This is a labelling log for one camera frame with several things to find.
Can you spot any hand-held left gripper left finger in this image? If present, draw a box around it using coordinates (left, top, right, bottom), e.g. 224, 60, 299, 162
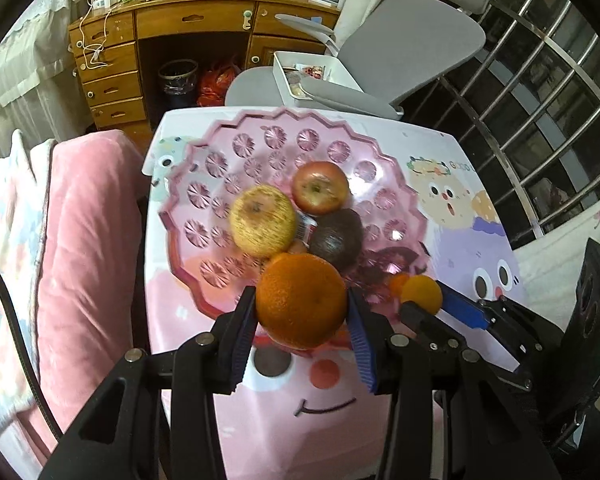
37, 285, 258, 480

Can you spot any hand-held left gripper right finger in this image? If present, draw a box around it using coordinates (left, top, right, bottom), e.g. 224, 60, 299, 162
347, 287, 563, 480

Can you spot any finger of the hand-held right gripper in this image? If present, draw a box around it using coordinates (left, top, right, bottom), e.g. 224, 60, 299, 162
399, 301, 532, 392
436, 281, 564, 372

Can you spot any large orange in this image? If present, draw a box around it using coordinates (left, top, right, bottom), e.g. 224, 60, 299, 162
256, 253, 348, 351

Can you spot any dark avocado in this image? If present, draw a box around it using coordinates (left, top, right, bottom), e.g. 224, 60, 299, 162
308, 208, 365, 273

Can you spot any yellow pear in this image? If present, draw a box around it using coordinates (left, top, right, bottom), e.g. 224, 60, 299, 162
229, 185, 298, 259

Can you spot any pink plastic fruit bowl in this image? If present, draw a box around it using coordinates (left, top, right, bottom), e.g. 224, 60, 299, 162
157, 107, 431, 351

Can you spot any red apple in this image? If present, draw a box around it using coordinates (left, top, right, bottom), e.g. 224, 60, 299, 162
291, 161, 351, 217

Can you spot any white butterfly curtain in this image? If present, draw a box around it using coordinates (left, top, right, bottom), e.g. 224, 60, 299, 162
512, 200, 600, 301

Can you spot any cartoon printed tablecloth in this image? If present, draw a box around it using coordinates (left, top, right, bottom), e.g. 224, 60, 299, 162
142, 105, 531, 480

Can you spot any pink plush blanket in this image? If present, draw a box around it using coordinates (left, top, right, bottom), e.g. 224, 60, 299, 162
27, 130, 148, 451

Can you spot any window security grille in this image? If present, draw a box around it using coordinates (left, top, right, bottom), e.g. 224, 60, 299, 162
405, 0, 600, 246

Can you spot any red plastic bag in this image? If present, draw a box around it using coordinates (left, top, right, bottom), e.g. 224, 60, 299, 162
196, 57, 243, 108

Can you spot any pastel patchwork blanket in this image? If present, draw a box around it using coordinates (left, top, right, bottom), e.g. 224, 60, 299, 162
0, 130, 56, 441

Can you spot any dark trash bin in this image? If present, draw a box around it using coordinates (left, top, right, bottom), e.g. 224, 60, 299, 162
158, 58, 199, 109

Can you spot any white storage box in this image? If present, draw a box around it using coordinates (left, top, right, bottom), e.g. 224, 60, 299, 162
272, 51, 363, 106

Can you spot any grey office chair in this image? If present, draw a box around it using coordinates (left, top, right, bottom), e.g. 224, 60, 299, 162
225, 0, 501, 121

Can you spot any wooden desk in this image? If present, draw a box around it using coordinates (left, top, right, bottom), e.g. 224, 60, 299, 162
69, 0, 343, 131

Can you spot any white lace dust cover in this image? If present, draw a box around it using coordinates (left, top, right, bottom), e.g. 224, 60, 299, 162
0, 0, 93, 161

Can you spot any black cable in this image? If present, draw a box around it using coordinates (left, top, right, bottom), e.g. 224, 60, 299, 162
0, 247, 63, 441

